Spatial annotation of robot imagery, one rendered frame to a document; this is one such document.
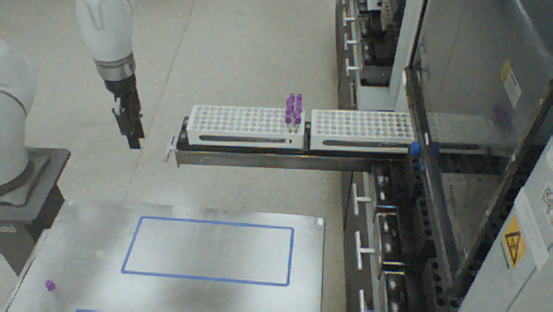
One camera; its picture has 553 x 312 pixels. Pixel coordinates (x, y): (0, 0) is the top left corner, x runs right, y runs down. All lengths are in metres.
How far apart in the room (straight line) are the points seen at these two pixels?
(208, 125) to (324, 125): 0.29
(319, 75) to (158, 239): 1.95
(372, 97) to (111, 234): 0.88
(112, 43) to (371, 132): 0.64
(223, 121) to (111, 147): 1.35
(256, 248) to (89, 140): 1.69
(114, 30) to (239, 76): 1.79
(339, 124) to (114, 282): 0.65
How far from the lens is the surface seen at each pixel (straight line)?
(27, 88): 1.53
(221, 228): 1.12
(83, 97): 2.93
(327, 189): 2.27
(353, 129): 1.28
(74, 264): 1.14
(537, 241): 0.64
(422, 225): 1.08
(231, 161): 1.31
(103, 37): 1.16
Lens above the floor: 1.72
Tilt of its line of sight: 46 degrees down
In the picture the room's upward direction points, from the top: straight up
